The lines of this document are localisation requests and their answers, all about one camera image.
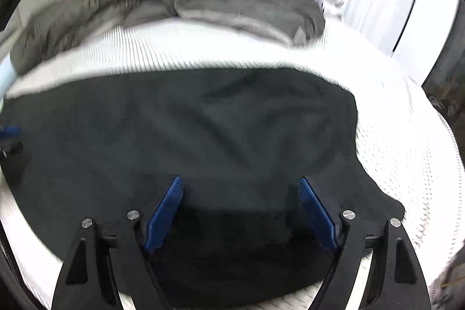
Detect black pants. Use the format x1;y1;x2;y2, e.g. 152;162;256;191
1;69;404;309

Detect light blue pillow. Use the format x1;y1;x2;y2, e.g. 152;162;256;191
0;54;17;98

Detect white honeycomb mattress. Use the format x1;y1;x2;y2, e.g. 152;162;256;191
1;20;464;309

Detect dark glass cabinet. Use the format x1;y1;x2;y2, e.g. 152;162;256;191
421;51;465;136

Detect dark grey duvet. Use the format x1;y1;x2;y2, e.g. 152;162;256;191
9;0;326;76

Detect white wardrobe door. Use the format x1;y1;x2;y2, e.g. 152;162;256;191
343;0;459;84

